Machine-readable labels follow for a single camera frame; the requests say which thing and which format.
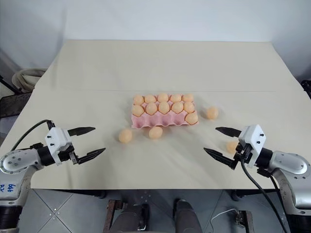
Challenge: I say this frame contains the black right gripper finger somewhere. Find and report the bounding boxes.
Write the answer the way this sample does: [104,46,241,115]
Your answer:
[203,147,238,170]
[215,126,242,139]

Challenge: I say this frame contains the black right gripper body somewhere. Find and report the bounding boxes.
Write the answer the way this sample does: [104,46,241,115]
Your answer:
[232,141,255,170]

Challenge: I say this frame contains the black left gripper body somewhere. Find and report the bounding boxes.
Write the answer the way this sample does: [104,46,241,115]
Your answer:
[66,143,80,166]

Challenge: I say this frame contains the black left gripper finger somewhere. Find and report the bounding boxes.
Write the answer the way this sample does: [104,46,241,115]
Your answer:
[68,126,96,137]
[77,147,106,166]

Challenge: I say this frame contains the pink egg tray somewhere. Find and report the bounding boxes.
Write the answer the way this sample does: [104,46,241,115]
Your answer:
[131,95,199,129]

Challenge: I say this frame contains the black table caster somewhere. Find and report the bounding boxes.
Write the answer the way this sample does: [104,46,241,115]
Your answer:
[88,189,106,200]
[230,189,246,201]

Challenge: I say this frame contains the dark rounded shape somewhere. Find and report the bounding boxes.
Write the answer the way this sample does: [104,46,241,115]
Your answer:
[113,203,150,233]
[172,199,199,233]

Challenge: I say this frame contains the black case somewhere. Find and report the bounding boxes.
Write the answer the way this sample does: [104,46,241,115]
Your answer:
[0,91,33,133]

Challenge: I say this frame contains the black device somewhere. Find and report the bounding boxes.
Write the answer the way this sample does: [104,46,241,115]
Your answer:
[300,79,311,100]

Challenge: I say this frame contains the beige table cover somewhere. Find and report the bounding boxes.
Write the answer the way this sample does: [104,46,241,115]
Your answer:
[0,39,311,190]

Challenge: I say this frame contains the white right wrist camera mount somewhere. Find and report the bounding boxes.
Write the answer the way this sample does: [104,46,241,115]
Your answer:
[238,124,268,168]

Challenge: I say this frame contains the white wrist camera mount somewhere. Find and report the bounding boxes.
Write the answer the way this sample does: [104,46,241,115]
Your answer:
[44,126,74,167]
[238,124,268,168]

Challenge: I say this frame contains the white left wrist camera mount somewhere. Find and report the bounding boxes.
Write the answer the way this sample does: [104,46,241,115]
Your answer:
[44,126,74,167]

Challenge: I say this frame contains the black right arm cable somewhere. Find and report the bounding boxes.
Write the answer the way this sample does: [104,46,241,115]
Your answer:
[240,155,293,233]

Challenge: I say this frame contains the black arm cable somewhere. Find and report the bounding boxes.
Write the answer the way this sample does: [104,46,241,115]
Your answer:
[240,155,293,233]
[10,119,54,151]

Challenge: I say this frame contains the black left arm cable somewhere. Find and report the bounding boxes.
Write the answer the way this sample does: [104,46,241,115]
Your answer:
[10,119,54,151]

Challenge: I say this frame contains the thin white wire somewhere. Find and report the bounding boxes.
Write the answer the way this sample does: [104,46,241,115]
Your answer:
[210,207,239,227]

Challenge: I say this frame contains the rusty metal bracket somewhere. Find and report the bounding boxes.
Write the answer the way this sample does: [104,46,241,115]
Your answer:
[105,199,122,233]
[233,210,254,233]

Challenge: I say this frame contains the beige coiled hose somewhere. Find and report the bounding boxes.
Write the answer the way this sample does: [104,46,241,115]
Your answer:
[11,68,47,93]

